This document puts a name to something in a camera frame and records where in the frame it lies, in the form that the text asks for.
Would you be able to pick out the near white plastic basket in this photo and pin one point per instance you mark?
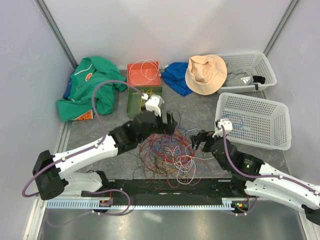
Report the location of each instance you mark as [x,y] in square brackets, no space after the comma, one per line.
[257,122]

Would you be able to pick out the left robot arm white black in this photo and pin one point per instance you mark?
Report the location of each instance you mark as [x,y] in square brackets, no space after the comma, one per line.
[52,170]

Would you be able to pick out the white plastic basket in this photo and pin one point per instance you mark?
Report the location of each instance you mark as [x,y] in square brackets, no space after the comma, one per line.
[255,63]
[257,122]

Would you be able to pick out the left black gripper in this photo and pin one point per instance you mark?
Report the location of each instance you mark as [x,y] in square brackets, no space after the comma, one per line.
[168,128]

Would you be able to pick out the right aluminium frame post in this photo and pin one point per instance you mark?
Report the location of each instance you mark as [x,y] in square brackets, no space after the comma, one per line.
[290,9]

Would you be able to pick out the light blue cable duct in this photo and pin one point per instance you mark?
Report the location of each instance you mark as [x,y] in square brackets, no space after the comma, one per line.
[95,204]

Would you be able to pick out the grey adidas garment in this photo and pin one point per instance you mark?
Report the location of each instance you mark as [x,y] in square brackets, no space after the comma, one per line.
[237,77]

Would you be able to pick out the orange plastic tray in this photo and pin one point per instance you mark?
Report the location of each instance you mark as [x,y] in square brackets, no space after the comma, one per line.
[144,73]

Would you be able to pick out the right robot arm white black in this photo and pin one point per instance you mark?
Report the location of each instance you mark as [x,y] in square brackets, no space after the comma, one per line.
[254,177]

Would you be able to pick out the aluminium frame post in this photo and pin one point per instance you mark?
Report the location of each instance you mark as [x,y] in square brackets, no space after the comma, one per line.
[290,9]
[56,31]

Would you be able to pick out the green plastic tray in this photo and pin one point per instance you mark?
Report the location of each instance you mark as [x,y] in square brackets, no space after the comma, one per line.
[135,102]

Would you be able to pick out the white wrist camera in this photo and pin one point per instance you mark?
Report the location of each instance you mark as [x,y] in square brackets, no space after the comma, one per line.
[224,126]
[153,103]

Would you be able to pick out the blue cloth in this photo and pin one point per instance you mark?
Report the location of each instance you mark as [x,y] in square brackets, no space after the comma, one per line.
[174,76]

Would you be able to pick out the left aluminium frame post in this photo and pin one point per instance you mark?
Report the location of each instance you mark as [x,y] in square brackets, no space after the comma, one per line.
[56,31]

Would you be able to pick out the peach bucket hat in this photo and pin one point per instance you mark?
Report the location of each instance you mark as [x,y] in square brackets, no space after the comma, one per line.
[205,74]

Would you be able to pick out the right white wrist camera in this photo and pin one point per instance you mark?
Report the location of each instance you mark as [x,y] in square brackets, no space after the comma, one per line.
[224,126]

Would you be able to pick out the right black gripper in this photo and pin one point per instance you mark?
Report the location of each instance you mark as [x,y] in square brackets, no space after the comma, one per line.
[202,136]

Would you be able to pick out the green jacket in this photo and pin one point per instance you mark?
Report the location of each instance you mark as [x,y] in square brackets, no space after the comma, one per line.
[95,78]

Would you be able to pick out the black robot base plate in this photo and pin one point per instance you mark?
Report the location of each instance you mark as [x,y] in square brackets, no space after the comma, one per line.
[169,191]

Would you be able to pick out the far white plastic basket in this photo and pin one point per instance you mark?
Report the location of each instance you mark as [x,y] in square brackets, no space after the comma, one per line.
[255,63]

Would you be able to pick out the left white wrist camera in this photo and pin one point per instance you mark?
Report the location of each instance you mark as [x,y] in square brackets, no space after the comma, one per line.
[153,103]

